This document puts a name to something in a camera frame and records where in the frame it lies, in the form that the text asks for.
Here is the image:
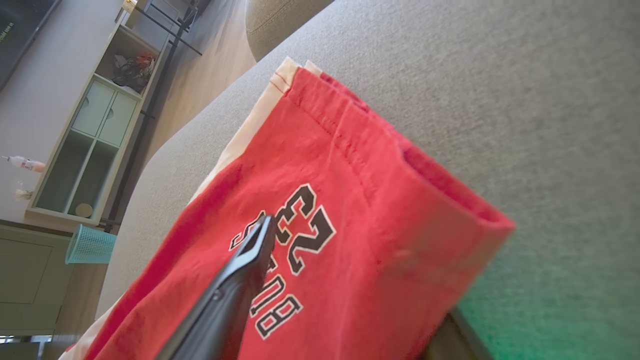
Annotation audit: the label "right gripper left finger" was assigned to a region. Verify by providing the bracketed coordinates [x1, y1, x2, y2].
[154, 214, 279, 360]

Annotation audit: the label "dark clutter in cabinet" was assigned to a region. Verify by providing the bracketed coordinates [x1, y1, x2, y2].
[111, 53, 157, 95]

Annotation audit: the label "large grey sofa seat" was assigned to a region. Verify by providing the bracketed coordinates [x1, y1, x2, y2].
[95, 0, 640, 360]

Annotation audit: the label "white bottle red label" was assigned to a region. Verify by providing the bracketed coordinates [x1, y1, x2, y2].
[1, 155, 47, 174]

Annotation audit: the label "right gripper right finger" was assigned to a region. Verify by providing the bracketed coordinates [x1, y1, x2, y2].
[419, 306, 497, 360]

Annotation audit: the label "grey-green cabinet door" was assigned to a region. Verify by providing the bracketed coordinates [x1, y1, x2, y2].
[0, 222, 76, 337]

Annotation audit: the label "turquoise mesh basket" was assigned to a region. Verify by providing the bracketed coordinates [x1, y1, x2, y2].
[65, 223, 119, 265]

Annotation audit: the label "wall mounted television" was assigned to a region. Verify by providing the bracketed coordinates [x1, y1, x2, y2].
[0, 0, 62, 92]

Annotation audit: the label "grey sofa seat cushion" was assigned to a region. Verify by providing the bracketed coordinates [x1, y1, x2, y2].
[245, 0, 335, 63]

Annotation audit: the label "coffee table black legs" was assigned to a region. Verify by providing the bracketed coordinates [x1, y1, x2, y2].
[122, 0, 213, 57]

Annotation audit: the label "white television cabinet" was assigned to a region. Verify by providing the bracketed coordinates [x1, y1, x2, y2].
[25, 7, 181, 233]

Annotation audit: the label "red basketball shorts white stripe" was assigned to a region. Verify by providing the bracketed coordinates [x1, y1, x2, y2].
[57, 56, 517, 360]

